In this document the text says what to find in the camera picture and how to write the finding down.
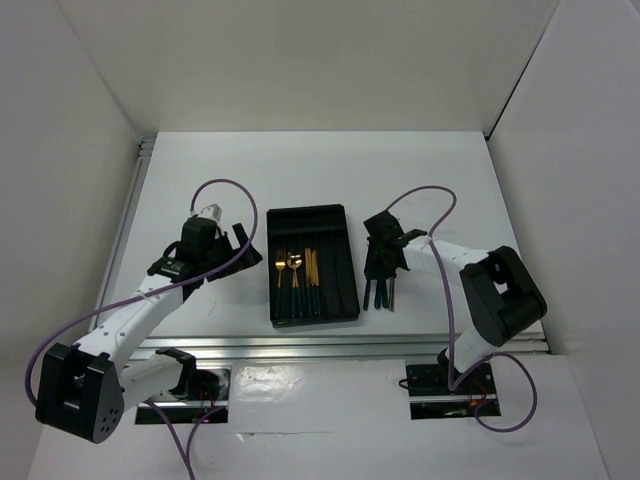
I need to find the gold fork green handle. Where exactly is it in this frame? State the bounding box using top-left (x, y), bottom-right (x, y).
top-left (274, 248), bottom-right (286, 323)
top-left (374, 280), bottom-right (384, 309)

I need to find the gold spoon green handle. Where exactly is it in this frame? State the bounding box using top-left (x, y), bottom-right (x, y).
top-left (381, 279), bottom-right (388, 309)
top-left (287, 252), bottom-right (302, 319)

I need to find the gold knife green handle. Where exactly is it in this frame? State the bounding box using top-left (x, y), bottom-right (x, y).
top-left (304, 247), bottom-right (315, 317)
top-left (311, 250), bottom-right (321, 316)

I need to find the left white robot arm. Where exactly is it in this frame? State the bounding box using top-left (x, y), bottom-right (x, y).
top-left (35, 217), bottom-right (262, 444)

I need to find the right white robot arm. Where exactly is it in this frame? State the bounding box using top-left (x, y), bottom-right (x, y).
top-left (365, 221), bottom-right (548, 392)

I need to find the black cutlery tray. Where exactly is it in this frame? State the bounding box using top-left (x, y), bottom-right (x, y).
top-left (266, 204), bottom-right (360, 328)

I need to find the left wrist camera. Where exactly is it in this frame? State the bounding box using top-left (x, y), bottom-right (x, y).
top-left (176, 204), bottom-right (222, 263)

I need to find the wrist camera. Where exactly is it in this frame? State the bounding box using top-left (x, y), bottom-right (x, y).
top-left (176, 204), bottom-right (222, 263)
top-left (364, 210), bottom-right (404, 242)

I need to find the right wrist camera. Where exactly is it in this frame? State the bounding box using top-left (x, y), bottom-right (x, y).
top-left (364, 210), bottom-right (404, 242)

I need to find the aluminium frame rail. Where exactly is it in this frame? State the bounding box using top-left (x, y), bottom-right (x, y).
top-left (78, 130), bottom-right (550, 362)

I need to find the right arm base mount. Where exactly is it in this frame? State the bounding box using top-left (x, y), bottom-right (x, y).
top-left (398, 364), bottom-right (501, 420)

